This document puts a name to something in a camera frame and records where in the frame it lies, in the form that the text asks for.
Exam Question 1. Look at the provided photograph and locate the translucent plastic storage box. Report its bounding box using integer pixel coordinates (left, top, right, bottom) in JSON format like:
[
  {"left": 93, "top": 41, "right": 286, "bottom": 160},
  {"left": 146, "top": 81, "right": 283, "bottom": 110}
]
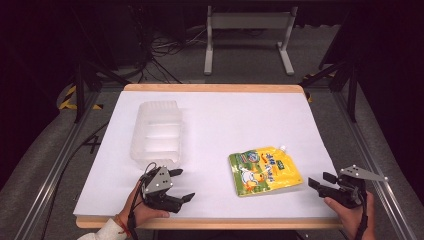
[{"left": 129, "top": 99, "right": 184, "bottom": 168}]

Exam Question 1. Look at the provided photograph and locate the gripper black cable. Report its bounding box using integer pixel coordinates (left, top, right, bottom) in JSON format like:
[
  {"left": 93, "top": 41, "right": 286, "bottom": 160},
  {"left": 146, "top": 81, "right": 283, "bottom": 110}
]
[
  {"left": 127, "top": 162, "right": 158, "bottom": 240},
  {"left": 353, "top": 186, "right": 370, "bottom": 240}
]

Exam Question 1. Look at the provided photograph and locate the black floor cable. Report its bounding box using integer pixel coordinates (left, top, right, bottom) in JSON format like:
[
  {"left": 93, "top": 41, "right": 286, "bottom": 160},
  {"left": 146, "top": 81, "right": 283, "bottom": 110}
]
[{"left": 39, "top": 121, "right": 111, "bottom": 240}]

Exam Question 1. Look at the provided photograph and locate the black tripod stand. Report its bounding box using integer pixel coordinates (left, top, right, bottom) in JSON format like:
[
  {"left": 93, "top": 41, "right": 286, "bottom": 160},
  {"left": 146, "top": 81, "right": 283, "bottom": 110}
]
[
  {"left": 70, "top": 6, "right": 132, "bottom": 125},
  {"left": 298, "top": 59, "right": 360, "bottom": 123}
]

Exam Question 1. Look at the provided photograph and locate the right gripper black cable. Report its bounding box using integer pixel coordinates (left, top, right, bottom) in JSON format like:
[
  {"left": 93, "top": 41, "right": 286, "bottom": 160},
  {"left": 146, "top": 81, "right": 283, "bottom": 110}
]
[{"left": 353, "top": 186, "right": 370, "bottom": 240}]

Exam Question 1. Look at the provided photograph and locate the yellow spouted pouch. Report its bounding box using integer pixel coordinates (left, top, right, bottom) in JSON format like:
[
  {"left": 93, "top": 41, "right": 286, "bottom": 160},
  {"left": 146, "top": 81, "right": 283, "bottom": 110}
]
[{"left": 227, "top": 144, "right": 305, "bottom": 198}]

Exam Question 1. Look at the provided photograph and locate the person's left hand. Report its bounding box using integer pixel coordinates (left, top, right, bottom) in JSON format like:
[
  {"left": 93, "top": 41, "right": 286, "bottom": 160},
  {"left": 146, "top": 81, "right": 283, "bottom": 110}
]
[{"left": 116, "top": 181, "right": 171, "bottom": 234}]

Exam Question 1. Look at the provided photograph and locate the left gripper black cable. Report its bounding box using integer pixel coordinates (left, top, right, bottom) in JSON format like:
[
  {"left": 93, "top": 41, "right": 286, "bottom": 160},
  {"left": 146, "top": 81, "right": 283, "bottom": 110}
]
[{"left": 127, "top": 162, "right": 158, "bottom": 240}]

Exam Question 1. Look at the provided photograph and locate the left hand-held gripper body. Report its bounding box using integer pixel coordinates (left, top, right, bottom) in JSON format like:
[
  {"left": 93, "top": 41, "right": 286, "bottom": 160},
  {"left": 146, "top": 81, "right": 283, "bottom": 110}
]
[{"left": 141, "top": 165, "right": 183, "bottom": 215}]

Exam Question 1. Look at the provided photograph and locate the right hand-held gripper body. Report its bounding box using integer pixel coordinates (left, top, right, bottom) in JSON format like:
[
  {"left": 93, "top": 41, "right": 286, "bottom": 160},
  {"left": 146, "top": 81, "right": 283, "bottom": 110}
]
[{"left": 319, "top": 164, "right": 390, "bottom": 210}]

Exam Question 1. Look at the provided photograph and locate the white metal stand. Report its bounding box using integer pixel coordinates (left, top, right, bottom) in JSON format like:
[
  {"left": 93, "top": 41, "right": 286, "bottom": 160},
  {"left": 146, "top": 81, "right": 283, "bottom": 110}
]
[{"left": 203, "top": 5, "right": 300, "bottom": 77}]

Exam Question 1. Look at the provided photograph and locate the yellow black hazard tape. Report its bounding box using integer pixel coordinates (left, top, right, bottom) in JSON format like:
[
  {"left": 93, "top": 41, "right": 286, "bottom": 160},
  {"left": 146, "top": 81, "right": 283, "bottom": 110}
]
[
  {"left": 302, "top": 72, "right": 315, "bottom": 104},
  {"left": 58, "top": 85, "right": 103, "bottom": 111}
]

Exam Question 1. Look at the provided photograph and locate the aluminium frame rail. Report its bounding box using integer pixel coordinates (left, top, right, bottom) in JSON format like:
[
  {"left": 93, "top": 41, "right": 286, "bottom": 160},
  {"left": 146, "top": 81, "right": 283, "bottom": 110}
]
[
  {"left": 14, "top": 89, "right": 102, "bottom": 240},
  {"left": 332, "top": 89, "right": 418, "bottom": 240}
]

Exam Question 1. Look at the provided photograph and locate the red wristband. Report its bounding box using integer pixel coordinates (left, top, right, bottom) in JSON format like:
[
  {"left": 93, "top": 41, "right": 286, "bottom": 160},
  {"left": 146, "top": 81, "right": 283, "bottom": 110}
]
[{"left": 113, "top": 214, "right": 133, "bottom": 238}]

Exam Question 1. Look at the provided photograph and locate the person's right hand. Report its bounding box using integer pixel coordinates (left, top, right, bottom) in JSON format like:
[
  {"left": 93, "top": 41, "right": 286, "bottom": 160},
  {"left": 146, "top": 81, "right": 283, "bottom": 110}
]
[{"left": 323, "top": 191, "right": 376, "bottom": 240}]

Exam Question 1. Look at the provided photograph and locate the bundle of black floor cables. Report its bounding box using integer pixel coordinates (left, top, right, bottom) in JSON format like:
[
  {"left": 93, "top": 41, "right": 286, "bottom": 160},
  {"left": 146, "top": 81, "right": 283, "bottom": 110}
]
[{"left": 132, "top": 6, "right": 208, "bottom": 85}]

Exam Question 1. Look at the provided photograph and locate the white table sheet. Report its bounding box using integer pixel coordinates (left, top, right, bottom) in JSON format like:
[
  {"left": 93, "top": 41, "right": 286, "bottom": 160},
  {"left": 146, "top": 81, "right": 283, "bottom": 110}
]
[{"left": 72, "top": 90, "right": 340, "bottom": 220}]

